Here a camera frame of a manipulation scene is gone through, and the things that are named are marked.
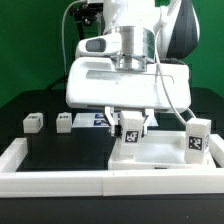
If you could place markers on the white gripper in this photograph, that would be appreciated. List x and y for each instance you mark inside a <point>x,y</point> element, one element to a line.
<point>95,83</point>

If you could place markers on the white square tabletop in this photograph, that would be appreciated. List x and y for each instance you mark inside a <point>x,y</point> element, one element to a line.
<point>158,150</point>

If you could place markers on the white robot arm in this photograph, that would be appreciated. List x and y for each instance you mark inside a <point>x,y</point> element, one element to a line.
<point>134,63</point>

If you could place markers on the white marker sheet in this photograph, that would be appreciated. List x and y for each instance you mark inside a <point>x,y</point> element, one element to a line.
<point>97,119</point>

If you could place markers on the white U-shaped fence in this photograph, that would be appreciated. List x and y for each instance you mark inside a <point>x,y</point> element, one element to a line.
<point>107,183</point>

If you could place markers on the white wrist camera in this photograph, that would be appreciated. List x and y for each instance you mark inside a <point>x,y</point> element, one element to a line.
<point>101,46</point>

